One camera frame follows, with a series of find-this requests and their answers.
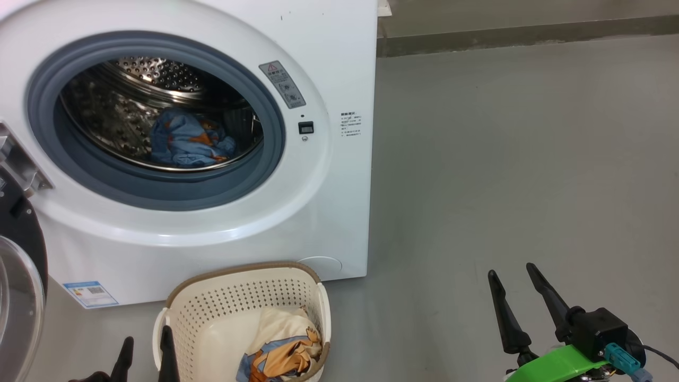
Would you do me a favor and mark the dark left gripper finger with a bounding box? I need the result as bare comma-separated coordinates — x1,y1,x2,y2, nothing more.
110,336,134,380
158,325,181,382

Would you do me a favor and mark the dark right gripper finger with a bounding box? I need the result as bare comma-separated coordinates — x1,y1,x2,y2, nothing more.
526,263,573,343
488,270,533,355

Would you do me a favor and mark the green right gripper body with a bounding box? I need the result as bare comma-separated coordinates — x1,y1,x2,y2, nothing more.
504,345,611,382

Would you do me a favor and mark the cream and orange garment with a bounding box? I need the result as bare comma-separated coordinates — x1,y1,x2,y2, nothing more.
236,307,324,382

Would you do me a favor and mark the black glass washing machine door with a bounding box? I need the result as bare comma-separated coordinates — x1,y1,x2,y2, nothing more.
0,180,48,382

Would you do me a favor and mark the blue patterned garment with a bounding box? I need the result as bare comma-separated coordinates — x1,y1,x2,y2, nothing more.
150,109,238,169

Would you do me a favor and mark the cream perforated laundry basket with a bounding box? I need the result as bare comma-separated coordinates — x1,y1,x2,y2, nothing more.
153,261,332,382

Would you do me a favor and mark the grey rubber door gasket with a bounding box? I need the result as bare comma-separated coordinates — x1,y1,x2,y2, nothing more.
27,31,286,212

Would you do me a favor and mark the white front-load washing machine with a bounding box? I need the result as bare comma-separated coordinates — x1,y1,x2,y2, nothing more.
0,0,378,308

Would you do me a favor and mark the metal door hinge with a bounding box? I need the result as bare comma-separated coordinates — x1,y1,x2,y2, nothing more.
0,122,54,197

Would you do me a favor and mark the blue energy label sticker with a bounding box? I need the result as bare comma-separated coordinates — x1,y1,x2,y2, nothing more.
63,281,119,309

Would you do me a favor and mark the round white filter cover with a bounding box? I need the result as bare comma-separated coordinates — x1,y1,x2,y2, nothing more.
297,256,343,281

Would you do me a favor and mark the perforated steel drum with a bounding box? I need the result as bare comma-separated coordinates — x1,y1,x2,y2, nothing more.
59,57,264,172

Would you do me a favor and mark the small printed text label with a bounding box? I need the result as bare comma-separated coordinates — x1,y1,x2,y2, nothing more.
339,111,363,138

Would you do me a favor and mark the grey warning sticker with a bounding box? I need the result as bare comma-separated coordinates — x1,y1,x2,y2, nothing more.
259,60,307,109

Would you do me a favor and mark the teal right camera connector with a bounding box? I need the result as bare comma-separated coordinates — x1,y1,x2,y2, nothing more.
605,343,641,374

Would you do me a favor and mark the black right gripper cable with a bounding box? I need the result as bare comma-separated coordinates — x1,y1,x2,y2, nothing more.
639,344,679,369

